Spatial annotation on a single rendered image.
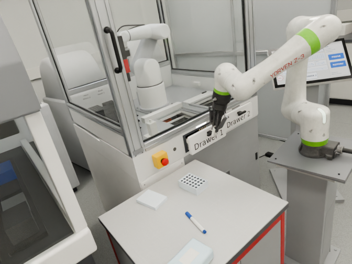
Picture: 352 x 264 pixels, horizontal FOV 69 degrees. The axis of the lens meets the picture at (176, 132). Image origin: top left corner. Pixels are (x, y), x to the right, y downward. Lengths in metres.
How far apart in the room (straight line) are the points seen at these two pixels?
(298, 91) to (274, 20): 1.54
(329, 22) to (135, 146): 0.99
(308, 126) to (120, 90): 0.90
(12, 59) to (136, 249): 0.76
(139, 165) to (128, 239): 0.37
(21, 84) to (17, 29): 3.46
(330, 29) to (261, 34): 1.77
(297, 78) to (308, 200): 0.65
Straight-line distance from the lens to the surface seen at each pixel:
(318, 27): 1.26
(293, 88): 1.47
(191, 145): 1.42
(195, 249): 0.97
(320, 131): 1.40
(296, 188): 1.57
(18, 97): 0.80
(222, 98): 1.26
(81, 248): 1.05
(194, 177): 1.31
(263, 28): 2.98
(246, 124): 1.85
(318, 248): 1.79
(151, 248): 1.07
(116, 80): 1.16
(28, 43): 4.26
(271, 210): 1.16
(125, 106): 1.19
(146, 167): 1.34
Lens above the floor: 1.54
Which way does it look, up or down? 24 degrees down
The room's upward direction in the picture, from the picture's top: 10 degrees counter-clockwise
